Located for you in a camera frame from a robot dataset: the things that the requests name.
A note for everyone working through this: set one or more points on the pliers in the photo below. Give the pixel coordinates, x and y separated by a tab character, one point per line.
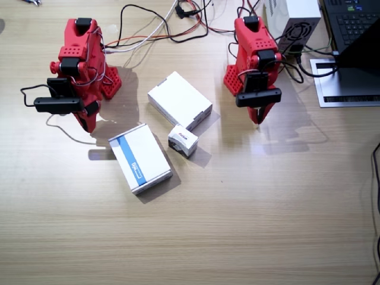
36	2

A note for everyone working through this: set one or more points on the black monitor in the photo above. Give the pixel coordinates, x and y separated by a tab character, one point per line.
365	50

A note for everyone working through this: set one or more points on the small white box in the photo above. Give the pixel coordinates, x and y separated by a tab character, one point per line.
183	141

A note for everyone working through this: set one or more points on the red robot arm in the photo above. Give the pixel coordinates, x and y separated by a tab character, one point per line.
80	38
252	38

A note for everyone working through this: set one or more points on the black laptop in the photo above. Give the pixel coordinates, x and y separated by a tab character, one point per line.
350	20

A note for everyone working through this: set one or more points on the white power supply unit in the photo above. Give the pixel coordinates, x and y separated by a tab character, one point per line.
300	12

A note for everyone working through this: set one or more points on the white box with blue stripe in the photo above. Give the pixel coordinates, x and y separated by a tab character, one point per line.
142	160

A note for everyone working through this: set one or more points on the plain white box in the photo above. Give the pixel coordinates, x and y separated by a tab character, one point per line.
179	99

